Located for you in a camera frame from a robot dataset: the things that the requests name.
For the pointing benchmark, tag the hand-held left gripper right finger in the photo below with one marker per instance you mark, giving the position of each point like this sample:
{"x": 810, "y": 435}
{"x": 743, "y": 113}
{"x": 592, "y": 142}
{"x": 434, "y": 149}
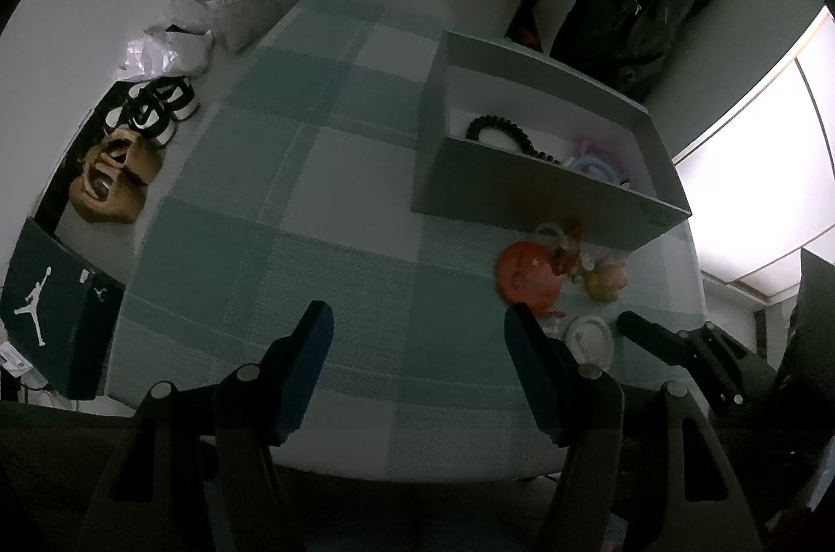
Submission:
{"x": 531, "y": 369}

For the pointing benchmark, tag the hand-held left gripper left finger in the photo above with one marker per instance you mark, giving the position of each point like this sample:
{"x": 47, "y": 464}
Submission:
{"x": 313, "y": 359}

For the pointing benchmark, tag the yellow orange small ornament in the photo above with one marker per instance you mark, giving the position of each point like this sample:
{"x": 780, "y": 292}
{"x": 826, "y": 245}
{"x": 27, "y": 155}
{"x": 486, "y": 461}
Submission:
{"x": 606, "y": 279}

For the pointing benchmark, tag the tan shoe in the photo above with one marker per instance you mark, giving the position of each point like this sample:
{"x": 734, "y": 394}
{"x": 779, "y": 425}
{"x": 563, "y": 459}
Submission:
{"x": 134, "y": 154}
{"x": 104, "y": 187}

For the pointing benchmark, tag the white plastic bag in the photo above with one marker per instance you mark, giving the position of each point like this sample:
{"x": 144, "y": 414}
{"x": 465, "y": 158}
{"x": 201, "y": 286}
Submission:
{"x": 169, "y": 53}
{"x": 215, "y": 20}

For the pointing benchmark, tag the white round compact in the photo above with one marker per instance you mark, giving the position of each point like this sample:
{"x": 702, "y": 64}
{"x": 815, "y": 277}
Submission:
{"x": 590, "y": 337}

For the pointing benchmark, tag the grey cardboard box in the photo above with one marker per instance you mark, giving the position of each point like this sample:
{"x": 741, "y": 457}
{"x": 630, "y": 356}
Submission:
{"x": 522, "y": 187}

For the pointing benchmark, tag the black white sneaker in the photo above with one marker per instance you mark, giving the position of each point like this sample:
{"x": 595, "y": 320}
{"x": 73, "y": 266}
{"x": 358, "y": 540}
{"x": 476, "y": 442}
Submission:
{"x": 169, "y": 95}
{"x": 147, "y": 121}

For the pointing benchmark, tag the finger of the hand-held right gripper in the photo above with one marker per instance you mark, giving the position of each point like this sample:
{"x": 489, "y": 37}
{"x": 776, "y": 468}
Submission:
{"x": 652, "y": 333}

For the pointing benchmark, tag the black jacket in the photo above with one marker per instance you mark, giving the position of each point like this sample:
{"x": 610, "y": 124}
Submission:
{"x": 646, "y": 30}

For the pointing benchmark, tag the black floor mat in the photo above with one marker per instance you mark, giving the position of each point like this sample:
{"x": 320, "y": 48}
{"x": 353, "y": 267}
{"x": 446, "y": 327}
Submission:
{"x": 65, "y": 187}

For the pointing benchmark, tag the dark shoe box white figure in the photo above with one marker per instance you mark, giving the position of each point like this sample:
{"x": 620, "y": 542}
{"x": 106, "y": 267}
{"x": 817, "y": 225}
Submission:
{"x": 45, "y": 304}

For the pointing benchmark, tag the bright window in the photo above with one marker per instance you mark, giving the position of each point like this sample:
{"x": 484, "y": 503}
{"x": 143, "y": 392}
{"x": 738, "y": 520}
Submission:
{"x": 757, "y": 187}

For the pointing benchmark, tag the orange round ornament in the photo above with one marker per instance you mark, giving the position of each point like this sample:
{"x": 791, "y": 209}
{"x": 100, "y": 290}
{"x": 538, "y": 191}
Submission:
{"x": 528, "y": 271}

